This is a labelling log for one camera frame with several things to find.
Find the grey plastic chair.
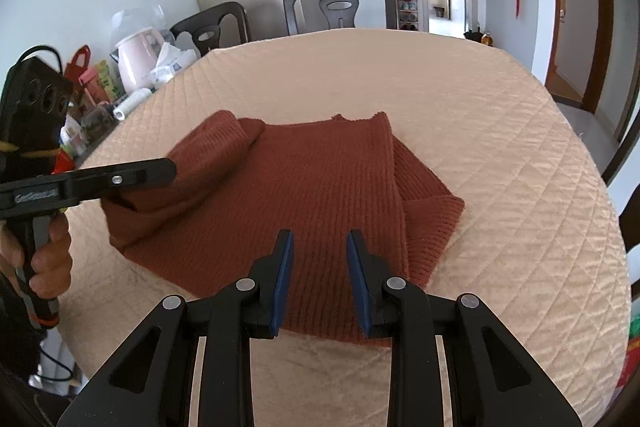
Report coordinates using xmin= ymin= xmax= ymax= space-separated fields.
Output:
xmin=283 ymin=0 xmax=400 ymax=38
xmin=170 ymin=1 xmax=251 ymax=58

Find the person's left hand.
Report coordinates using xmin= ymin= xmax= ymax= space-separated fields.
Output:
xmin=0 ymin=212 xmax=75 ymax=300

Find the brown wooden door frame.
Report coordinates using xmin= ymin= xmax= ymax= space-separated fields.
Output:
xmin=545 ymin=0 xmax=617 ymax=116

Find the red handled bag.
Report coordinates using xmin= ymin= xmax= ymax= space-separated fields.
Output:
xmin=62 ymin=46 xmax=94 ymax=94

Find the white tissue pack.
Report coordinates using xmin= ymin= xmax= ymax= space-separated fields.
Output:
xmin=150 ymin=42 xmax=199 ymax=90

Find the pink electric kettle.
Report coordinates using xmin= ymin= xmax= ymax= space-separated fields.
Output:
xmin=115 ymin=27 xmax=167 ymax=96

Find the dark wooden chair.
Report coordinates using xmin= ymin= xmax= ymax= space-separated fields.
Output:
xmin=602 ymin=127 xmax=640 ymax=255

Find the rust brown knit sweater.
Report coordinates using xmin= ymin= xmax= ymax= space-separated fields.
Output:
xmin=101 ymin=109 xmax=466 ymax=349

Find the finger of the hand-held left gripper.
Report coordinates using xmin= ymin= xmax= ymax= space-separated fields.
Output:
xmin=64 ymin=158 xmax=179 ymax=208

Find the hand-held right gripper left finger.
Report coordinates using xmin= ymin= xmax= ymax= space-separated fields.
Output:
xmin=57 ymin=229 xmax=295 ymax=427

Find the shoe rack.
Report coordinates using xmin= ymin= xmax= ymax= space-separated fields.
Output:
xmin=394 ymin=0 xmax=421 ymax=32

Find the white paper roll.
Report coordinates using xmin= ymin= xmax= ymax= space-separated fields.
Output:
xmin=112 ymin=88 xmax=153 ymax=122

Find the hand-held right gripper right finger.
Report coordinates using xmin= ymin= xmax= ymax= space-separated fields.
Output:
xmin=346 ymin=229 xmax=583 ymax=427

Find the dark floor object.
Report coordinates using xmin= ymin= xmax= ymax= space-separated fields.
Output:
xmin=464 ymin=27 xmax=496 ymax=48

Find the green snack packet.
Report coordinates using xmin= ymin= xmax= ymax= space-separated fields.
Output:
xmin=95 ymin=59 xmax=126 ymax=100

